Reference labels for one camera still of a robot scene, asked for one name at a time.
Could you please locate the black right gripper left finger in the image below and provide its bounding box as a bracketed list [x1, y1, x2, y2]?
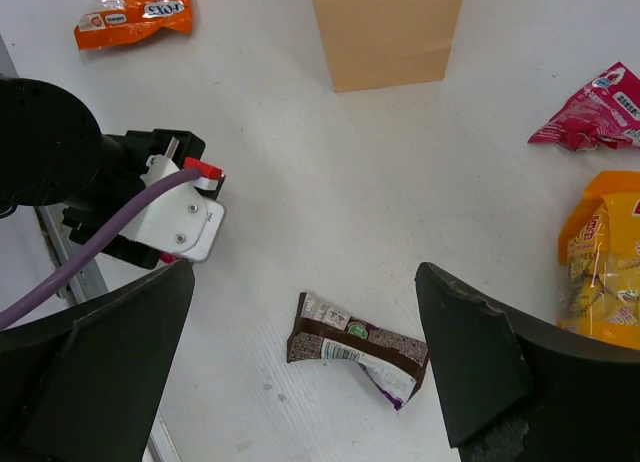
[1, 261, 195, 461]

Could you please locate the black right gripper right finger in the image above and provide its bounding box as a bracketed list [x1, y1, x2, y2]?
[415, 262, 639, 461]

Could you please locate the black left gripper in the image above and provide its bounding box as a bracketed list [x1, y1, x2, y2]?
[62, 129, 206, 270]

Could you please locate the brown chocolate bar wrapper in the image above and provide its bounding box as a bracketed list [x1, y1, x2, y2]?
[286, 292, 428, 411]

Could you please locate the orange Fox's candy bag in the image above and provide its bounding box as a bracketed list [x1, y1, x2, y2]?
[74, 0, 193, 50]

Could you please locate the orange yellow candy bag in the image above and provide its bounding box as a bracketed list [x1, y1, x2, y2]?
[558, 171, 639, 350]

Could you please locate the brown paper bag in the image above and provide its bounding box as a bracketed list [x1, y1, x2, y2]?
[312, 0, 463, 93]

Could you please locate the red snack packet near bag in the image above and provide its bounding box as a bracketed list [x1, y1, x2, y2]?
[528, 62, 639, 152]

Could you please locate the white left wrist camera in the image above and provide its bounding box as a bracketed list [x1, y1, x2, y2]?
[120, 157, 226, 262]

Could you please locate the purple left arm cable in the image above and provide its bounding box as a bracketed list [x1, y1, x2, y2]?
[0, 167, 201, 332]

